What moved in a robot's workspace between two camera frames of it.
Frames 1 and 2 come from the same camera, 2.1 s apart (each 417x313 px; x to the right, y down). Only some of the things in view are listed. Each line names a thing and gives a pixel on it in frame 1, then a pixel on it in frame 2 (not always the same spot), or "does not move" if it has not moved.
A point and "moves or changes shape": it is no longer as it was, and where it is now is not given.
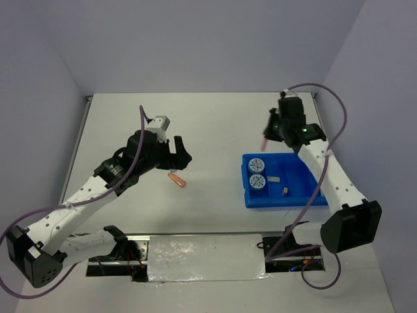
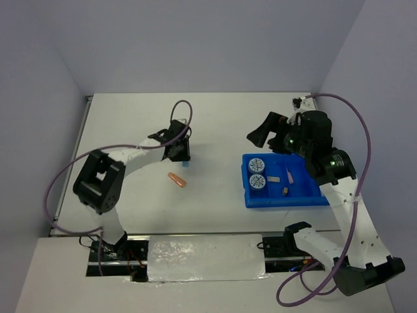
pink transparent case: [264, 145] moves or changes shape
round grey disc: [257, 182] does not move
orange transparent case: [178, 180] does not move
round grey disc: [256, 165] does not move
